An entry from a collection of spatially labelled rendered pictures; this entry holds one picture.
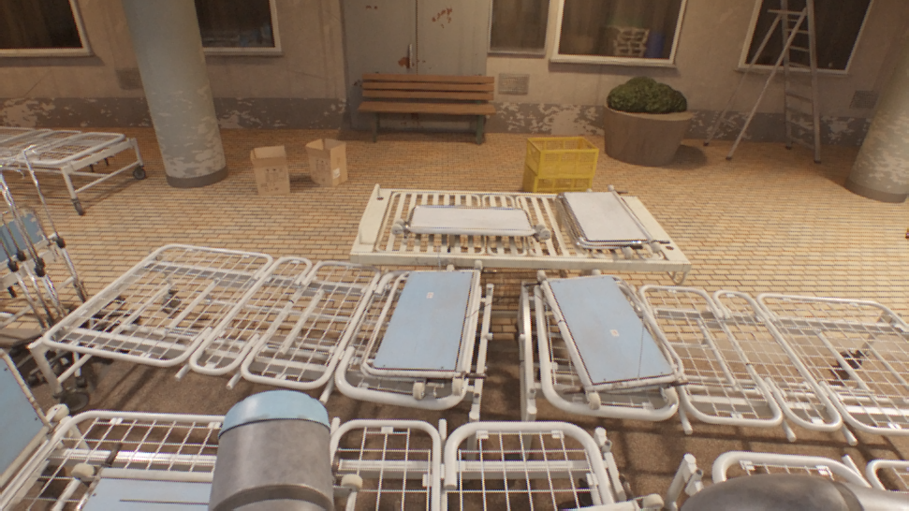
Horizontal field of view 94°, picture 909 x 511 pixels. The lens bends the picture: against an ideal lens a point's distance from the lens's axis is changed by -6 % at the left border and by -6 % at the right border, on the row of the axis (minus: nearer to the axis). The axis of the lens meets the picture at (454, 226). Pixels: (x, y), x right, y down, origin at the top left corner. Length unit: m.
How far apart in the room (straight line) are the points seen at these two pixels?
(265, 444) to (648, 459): 2.14
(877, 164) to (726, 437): 4.63
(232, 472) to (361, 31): 6.27
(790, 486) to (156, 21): 5.00
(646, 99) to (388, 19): 3.42
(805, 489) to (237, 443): 0.55
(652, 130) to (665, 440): 4.03
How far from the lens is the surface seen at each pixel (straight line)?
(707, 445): 2.66
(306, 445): 0.51
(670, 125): 5.93
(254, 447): 0.50
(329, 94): 6.83
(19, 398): 2.08
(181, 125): 5.16
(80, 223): 5.14
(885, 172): 6.77
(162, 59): 5.05
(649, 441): 2.55
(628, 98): 5.94
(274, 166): 4.75
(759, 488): 0.59
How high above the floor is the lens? 1.89
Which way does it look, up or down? 28 degrees down
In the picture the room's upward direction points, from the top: 2 degrees clockwise
